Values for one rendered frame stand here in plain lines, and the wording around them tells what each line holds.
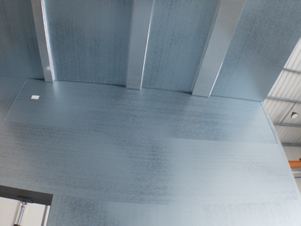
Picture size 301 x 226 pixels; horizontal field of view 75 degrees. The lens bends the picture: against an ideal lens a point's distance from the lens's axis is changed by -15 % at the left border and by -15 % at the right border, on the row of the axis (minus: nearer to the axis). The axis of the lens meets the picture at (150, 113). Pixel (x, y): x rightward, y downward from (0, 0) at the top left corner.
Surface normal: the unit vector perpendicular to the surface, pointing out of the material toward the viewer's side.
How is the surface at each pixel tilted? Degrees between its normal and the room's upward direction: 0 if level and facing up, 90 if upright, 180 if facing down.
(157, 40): 180
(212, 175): 90
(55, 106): 90
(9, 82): 90
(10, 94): 90
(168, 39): 180
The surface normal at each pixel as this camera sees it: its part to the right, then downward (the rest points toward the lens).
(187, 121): 0.14, -0.68
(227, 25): 0.00, 0.73
